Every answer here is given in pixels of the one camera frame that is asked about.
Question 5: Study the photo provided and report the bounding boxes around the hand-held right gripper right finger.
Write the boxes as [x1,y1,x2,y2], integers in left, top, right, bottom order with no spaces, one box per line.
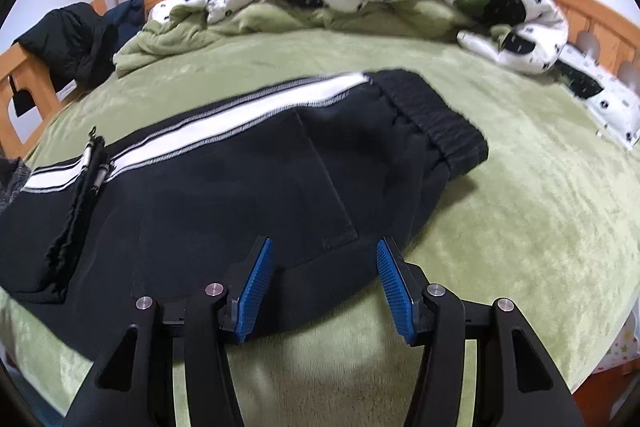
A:
[375,237,586,427]

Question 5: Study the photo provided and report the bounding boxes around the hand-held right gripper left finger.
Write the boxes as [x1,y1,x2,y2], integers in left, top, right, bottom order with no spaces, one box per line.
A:
[62,235,275,427]

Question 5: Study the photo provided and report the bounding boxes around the black pants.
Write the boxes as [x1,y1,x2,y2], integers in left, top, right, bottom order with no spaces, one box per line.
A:
[0,68,490,355]

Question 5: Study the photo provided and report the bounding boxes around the green bed blanket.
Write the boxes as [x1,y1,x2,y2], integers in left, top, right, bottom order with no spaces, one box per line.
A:
[0,29,640,427]

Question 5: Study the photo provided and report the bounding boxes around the star printed sheet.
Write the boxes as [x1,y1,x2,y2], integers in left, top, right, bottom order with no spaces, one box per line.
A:
[592,317,640,374]

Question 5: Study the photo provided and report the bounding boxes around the crumpled green fleece blanket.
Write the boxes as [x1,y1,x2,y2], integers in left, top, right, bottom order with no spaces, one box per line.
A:
[114,0,501,78]

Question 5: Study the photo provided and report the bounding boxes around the grey jeans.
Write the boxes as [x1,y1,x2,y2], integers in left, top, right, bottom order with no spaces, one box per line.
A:
[0,157,31,214]

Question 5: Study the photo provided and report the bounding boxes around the white floral pillow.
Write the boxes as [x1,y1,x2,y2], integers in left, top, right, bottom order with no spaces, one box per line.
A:
[552,44,640,150]

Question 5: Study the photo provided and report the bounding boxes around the navy garment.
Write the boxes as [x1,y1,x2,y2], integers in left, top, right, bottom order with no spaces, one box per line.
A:
[102,0,146,38]

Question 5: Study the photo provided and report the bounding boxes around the black jacket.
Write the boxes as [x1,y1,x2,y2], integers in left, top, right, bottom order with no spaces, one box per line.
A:
[12,2,119,94]

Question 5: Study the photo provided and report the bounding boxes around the wooden bed frame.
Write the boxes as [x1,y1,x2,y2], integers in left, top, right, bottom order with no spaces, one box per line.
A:
[0,0,640,158]

